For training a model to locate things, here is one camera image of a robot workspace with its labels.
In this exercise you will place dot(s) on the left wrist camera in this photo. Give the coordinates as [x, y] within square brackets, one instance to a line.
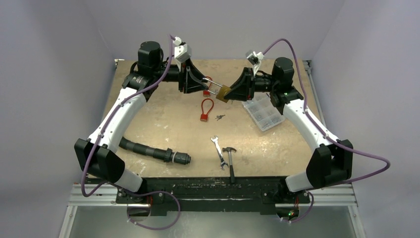
[182, 51]

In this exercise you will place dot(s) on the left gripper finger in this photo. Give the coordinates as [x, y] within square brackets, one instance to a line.
[193, 86]
[194, 76]

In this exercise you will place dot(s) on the small red cable padlock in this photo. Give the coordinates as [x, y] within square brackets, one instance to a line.
[207, 93]

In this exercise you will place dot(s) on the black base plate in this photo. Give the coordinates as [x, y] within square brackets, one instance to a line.
[217, 194]

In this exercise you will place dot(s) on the silver wrench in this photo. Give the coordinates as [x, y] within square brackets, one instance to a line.
[219, 151]

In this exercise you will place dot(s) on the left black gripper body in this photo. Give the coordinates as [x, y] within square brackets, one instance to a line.
[173, 74]

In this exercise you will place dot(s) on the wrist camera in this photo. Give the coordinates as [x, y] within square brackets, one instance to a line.
[182, 51]
[255, 59]

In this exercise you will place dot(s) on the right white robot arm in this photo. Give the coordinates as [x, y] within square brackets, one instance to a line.
[331, 161]

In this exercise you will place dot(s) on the brass padlock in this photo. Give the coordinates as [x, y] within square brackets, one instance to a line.
[220, 93]

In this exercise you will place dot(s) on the black handled hammer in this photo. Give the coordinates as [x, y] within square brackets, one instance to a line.
[229, 150]

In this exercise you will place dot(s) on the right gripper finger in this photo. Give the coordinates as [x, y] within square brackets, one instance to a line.
[244, 80]
[238, 92]

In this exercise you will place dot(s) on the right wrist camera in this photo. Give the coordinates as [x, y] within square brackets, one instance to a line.
[255, 59]

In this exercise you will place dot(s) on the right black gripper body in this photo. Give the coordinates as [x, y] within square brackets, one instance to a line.
[248, 85]

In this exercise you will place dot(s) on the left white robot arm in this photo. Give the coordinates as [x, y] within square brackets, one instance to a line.
[97, 154]

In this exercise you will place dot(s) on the clear plastic screw box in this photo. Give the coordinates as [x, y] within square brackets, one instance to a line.
[261, 110]

